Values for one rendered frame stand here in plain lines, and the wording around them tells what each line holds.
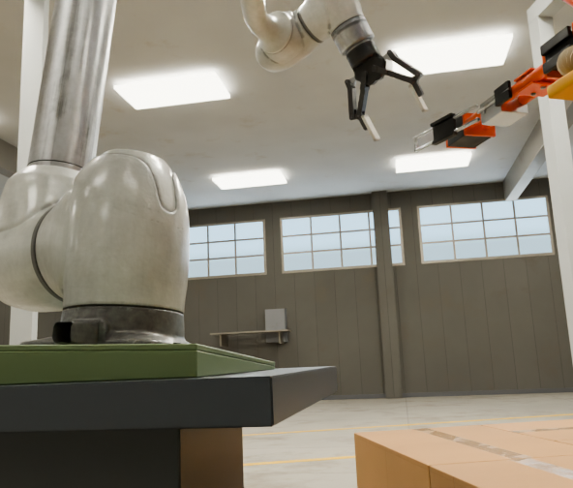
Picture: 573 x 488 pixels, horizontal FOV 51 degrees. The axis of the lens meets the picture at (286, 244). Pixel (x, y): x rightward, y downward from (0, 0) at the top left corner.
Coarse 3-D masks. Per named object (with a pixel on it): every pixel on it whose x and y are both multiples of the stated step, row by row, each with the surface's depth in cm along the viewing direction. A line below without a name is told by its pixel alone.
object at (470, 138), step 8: (456, 120) 132; (464, 120) 129; (472, 128) 129; (480, 128) 129; (456, 136) 132; (464, 136) 129; (472, 136) 129; (480, 136) 129; (488, 136) 130; (448, 144) 135; (456, 144) 134; (464, 144) 134; (472, 144) 134
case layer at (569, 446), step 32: (384, 448) 149; (416, 448) 143; (448, 448) 140; (480, 448) 138; (512, 448) 136; (544, 448) 135; (384, 480) 149; (416, 480) 127; (448, 480) 111; (480, 480) 104; (512, 480) 103; (544, 480) 102
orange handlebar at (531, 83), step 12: (528, 72) 108; (540, 72) 105; (516, 84) 111; (528, 84) 108; (540, 84) 108; (516, 96) 113; (528, 96) 114; (540, 96) 113; (468, 120) 127; (480, 120) 124
